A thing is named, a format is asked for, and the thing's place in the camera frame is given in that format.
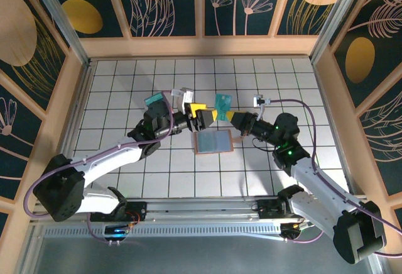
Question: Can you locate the teal credit card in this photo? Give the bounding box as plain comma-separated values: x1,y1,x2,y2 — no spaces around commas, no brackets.
212,94,234,122
144,94,166,107

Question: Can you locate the copper framed glass tray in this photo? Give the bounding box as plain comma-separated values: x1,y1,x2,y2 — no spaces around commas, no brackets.
192,128,244,156

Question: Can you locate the small controller circuit board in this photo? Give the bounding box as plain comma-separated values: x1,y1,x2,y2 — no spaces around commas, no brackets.
280,220,317,242
103,222,134,244

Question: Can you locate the grey metal sheet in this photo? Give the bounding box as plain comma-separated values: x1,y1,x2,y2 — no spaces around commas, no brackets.
30,235,383,274

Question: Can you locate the aluminium table side rail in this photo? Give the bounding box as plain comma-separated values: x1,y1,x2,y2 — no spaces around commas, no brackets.
64,60,94,199
312,57,359,198

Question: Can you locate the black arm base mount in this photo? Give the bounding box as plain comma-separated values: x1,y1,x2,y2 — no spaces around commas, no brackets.
89,200,148,223
256,199,315,221

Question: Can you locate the long aluminium base rail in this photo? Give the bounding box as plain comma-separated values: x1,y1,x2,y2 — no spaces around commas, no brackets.
31,195,376,223

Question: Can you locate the perforated metal cable duct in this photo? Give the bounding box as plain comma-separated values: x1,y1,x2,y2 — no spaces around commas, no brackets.
43,225,283,238

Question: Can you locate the aluminium frame post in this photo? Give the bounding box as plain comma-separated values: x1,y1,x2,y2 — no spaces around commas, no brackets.
26,0,92,66
309,0,368,63

